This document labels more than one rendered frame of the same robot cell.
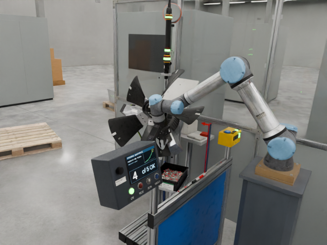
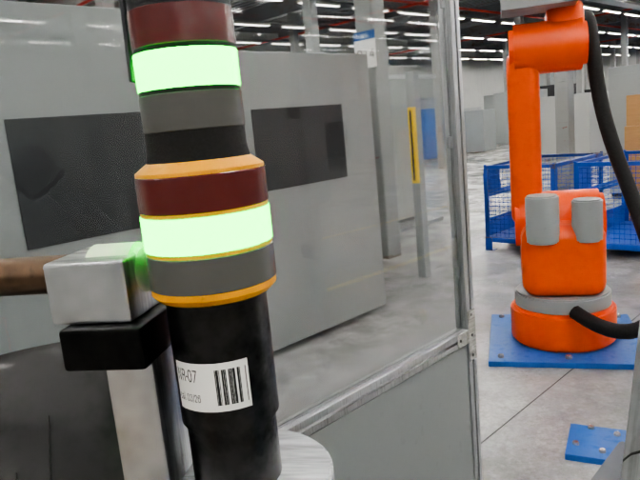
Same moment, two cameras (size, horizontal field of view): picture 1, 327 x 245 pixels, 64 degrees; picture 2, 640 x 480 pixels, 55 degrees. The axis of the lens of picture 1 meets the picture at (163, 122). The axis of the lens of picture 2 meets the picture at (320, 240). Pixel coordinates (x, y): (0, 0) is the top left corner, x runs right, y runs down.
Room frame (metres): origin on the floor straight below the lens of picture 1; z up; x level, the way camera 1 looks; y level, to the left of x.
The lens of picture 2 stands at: (1.66, 0.20, 1.58)
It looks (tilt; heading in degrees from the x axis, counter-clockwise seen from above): 10 degrees down; 278
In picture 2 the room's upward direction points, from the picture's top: 5 degrees counter-clockwise
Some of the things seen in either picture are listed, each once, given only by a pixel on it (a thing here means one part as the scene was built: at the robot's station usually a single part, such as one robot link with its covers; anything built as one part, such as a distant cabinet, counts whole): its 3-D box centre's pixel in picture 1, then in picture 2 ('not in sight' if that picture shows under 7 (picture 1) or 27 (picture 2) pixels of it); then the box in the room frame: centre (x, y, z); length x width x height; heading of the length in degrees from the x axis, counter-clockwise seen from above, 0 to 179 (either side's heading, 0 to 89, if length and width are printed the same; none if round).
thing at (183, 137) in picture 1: (190, 135); not in sight; (2.23, -0.25, 0.85); 0.36 x 0.24 x 0.03; 53
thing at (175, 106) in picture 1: (173, 106); not in sight; (1.43, -0.05, 1.31); 0.11 x 0.11 x 0.08; 64
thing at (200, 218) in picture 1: (193, 234); not in sight; (1.43, -0.23, 0.45); 0.82 x 0.02 x 0.66; 143
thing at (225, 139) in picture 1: (229, 137); not in sight; (1.74, -0.47, 1.02); 0.16 x 0.10 x 0.11; 143
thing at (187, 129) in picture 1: (185, 125); not in sight; (2.30, -0.21, 0.92); 0.17 x 0.16 x 0.11; 143
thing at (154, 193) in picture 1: (154, 194); not in sight; (1.09, 0.03, 0.96); 0.03 x 0.03 x 0.20; 53
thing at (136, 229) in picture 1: (161, 228); not in sight; (1.97, -0.02, 0.04); 0.62 x 0.45 x 0.08; 143
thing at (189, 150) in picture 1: (187, 177); not in sight; (2.23, -0.25, 0.42); 0.04 x 0.04 x 0.83; 53
